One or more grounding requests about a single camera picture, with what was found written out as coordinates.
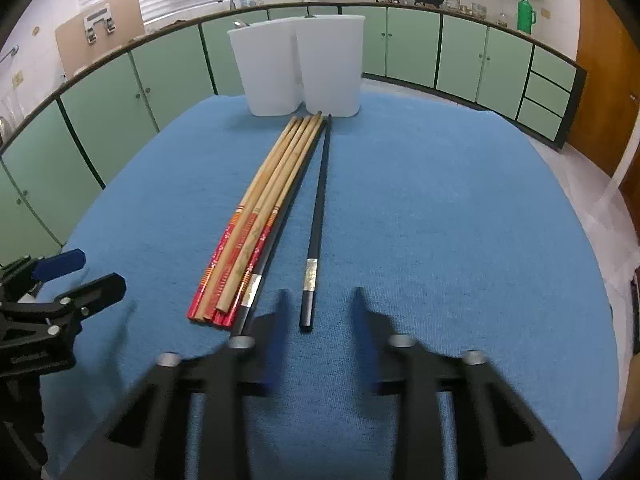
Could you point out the red-patterned wooden chopstick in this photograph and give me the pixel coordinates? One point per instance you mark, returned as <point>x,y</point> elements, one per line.
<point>256,260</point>
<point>220,260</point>

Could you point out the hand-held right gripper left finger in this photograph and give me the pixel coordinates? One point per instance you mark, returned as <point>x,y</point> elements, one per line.
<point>265,340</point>

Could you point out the utensils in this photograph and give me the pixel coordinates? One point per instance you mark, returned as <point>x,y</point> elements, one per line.
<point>213,316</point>

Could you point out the black chopstick with silver band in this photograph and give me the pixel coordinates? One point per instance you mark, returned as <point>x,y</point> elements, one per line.
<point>315,240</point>
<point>248,305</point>

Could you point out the white plastic utensil container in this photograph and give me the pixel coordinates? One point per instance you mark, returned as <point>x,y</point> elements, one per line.
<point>267,70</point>
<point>332,65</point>

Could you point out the green thermos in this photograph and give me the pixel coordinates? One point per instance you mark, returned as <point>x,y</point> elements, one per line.
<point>525,17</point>

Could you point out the group of glass jars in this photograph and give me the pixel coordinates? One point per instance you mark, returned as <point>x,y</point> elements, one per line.
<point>467,7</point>

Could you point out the green kitchen cabinet row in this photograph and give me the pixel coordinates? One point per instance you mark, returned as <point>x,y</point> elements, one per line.
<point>165,75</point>

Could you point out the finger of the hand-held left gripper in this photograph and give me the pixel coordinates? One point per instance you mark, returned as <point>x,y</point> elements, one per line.
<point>92,292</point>
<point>62,262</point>

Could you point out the brown wooden door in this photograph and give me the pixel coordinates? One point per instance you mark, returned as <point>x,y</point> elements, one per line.
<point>605,75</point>

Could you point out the blue table cloth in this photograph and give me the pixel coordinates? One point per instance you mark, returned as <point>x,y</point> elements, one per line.
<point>425,210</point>

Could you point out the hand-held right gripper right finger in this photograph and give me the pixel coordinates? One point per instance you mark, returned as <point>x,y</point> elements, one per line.
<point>372,330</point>

